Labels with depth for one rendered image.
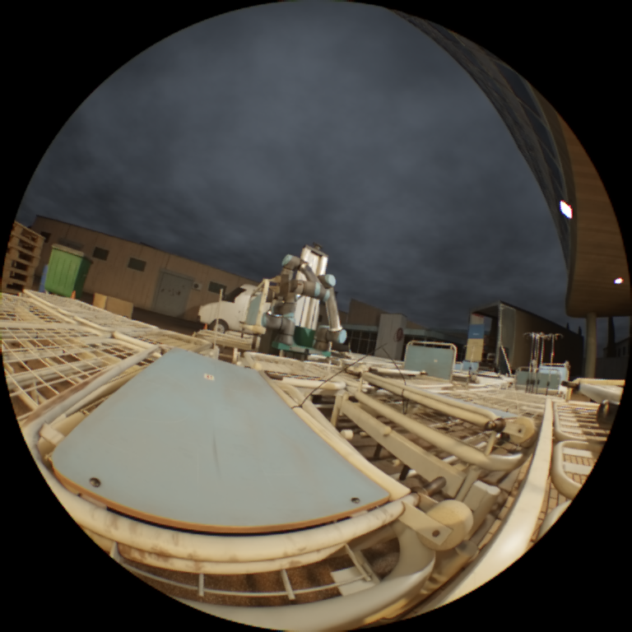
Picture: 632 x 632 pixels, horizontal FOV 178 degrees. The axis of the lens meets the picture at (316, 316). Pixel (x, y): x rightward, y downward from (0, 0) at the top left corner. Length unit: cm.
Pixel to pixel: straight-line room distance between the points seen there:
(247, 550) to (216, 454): 12
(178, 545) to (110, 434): 13
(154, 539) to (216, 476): 10
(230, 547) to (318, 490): 12
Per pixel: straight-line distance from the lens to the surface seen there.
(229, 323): 839
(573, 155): 377
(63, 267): 651
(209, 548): 17
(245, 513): 19
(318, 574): 80
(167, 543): 17
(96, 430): 25
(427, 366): 254
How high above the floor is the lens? 71
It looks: 7 degrees up
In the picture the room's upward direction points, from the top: 11 degrees clockwise
